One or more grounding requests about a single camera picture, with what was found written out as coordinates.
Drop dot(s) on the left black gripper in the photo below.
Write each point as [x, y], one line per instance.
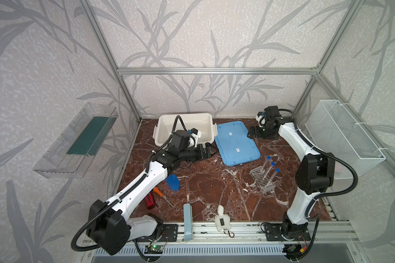
[199, 153]

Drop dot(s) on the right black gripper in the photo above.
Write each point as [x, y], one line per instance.
[259, 130]

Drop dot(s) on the blue plastic bin lid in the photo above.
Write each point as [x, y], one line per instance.
[234, 145]

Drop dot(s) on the clear test tube rack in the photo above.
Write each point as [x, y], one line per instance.
[257, 177]

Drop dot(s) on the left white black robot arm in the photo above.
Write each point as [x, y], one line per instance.
[110, 225]

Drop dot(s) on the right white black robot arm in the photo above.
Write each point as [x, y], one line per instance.
[313, 177]

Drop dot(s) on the light blue standing block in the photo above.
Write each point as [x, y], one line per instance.
[188, 222]

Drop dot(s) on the white plastic squeeze bottle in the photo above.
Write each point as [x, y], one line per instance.
[222, 220]

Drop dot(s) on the green circuit board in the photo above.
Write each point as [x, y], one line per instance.
[153, 249]

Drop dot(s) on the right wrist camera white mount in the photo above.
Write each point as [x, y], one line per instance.
[261, 119]

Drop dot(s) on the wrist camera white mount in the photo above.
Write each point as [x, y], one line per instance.
[261, 119]
[194, 136]

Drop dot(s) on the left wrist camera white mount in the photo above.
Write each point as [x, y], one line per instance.
[194, 136]

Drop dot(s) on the blue garden trowel wooden handle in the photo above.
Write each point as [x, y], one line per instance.
[173, 182]

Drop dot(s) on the orange handled screwdriver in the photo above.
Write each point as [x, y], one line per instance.
[158, 192]

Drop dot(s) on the white wire mesh basket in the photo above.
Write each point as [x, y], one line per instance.
[333, 129]

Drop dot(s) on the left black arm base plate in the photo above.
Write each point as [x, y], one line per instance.
[164, 233]

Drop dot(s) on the clear acrylic wall shelf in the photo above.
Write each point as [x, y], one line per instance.
[73, 152]

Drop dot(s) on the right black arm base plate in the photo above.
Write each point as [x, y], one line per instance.
[281, 232]

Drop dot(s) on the aluminium front rail frame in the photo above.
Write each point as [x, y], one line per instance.
[250, 232]

